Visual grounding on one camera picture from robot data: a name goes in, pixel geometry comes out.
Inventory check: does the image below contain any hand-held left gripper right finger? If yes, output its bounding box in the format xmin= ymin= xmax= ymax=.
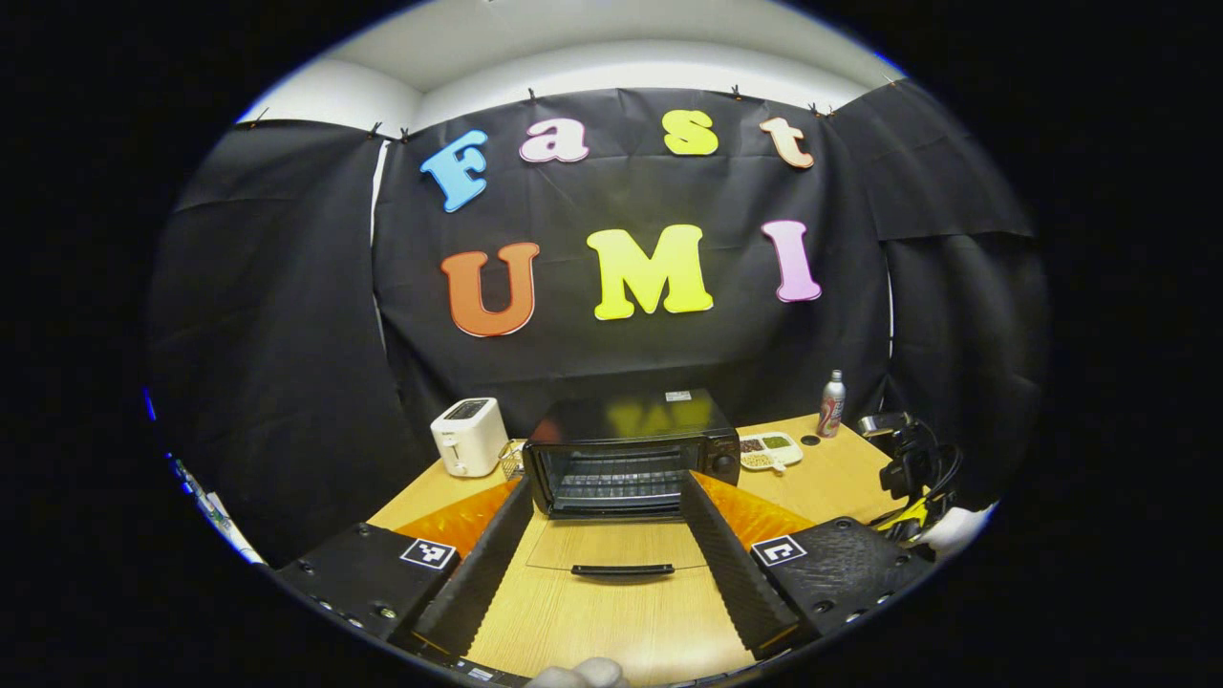
xmin=680 ymin=471 xmax=937 ymax=660

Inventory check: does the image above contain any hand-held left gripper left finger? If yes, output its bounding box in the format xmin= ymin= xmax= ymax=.
xmin=272 ymin=476 xmax=534 ymax=662

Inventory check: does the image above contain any black electric oven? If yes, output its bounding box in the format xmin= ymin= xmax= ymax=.
xmin=521 ymin=387 xmax=742 ymax=580

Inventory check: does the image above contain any silver drink bottle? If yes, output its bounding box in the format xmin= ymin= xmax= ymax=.
xmin=819 ymin=370 xmax=848 ymax=439

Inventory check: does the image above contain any white divided snack plate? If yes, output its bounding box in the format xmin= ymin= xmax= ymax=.
xmin=739 ymin=432 xmax=804 ymax=474

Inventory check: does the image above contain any white toaster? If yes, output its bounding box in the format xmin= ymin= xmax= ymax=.
xmin=430 ymin=397 xmax=509 ymax=479

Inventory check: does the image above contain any black backdrop cloth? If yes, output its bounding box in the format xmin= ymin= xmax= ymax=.
xmin=148 ymin=76 xmax=1052 ymax=570

